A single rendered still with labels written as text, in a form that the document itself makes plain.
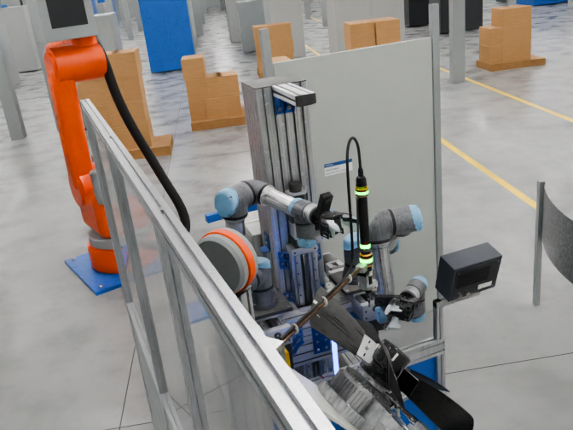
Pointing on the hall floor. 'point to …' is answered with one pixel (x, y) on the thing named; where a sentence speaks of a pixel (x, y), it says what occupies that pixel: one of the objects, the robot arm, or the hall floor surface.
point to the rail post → (440, 369)
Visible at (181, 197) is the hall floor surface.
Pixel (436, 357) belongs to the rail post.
